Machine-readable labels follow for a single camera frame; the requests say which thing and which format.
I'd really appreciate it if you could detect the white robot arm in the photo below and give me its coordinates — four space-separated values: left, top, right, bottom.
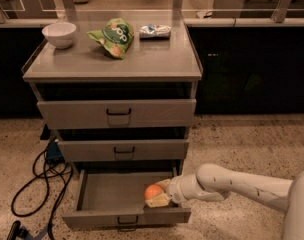
144 164 304 240

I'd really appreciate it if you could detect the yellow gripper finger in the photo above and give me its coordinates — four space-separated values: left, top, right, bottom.
157 179 170 189
145 191 170 208

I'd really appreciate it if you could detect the grey middle drawer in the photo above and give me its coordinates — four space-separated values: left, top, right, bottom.
58 139 189 162

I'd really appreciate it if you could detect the grey drawer cabinet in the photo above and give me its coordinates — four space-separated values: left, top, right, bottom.
21 9 204 232

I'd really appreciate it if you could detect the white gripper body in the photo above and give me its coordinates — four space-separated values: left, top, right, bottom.
166 174 196 204

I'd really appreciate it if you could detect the green chip bag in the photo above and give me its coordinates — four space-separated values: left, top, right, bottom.
87 18 134 59

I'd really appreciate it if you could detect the grey top drawer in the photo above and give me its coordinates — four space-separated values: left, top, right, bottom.
37 99 196 129

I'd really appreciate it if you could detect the grey drawer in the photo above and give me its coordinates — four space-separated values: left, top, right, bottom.
58 139 189 162
37 99 196 129
63 170 191 230

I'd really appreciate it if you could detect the blue power box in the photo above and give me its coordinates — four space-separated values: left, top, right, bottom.
46 141 63 162

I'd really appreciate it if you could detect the black tool on floor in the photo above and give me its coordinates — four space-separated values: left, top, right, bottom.
6 220 28 240

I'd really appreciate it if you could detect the orange fruit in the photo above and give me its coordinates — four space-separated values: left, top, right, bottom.
144 184 164 200

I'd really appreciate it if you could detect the white ceramic bowl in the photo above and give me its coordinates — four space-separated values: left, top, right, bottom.
42 22 76 49

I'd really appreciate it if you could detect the grey bottom drawer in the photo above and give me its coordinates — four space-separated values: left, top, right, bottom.
63 170 191 230

